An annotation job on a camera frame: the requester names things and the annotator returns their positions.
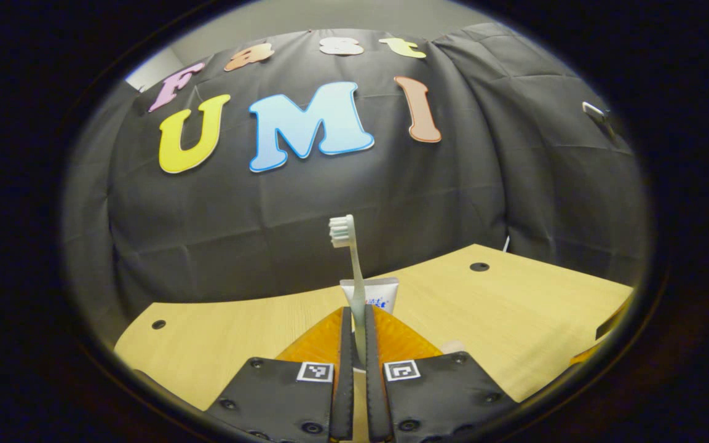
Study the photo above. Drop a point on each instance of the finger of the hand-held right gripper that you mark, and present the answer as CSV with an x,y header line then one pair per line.
x,y
613,321
585,357

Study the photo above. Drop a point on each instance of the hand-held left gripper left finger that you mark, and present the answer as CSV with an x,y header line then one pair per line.
x,y
345,394

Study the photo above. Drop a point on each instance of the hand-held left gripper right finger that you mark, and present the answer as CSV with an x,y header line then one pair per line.
x,y
376,400

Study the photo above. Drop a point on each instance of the white toothpaste tube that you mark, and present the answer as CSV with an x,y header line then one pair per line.
x,y
382,295

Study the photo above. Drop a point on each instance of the white toothbrush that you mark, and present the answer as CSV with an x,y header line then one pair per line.
x,y
357,277

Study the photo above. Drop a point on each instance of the black backdrop cloth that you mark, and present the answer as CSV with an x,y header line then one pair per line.
x,y
268,215

